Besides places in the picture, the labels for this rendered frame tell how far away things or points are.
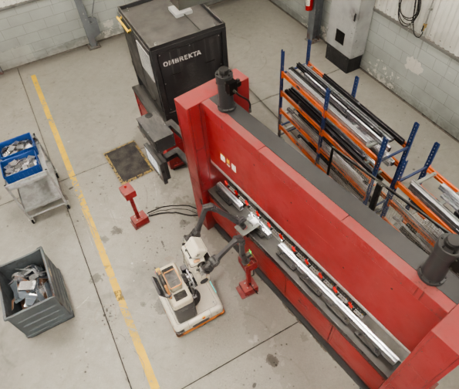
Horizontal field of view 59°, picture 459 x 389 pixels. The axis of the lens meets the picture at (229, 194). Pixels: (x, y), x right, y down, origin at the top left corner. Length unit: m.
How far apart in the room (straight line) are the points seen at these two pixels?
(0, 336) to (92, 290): 1.24
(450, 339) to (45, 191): 5.76
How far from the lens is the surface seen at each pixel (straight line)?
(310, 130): 6.36
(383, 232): 3.45
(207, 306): 5.25
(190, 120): 4.53
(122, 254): 6.19
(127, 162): 7.30
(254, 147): 3.93
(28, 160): 6.56
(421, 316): 3.55
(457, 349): 3.18
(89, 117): 8.49
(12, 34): 10.37
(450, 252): 2.99
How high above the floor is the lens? 5.07
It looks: 51 degrees down
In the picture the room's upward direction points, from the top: 6 degrees counter-clockwise
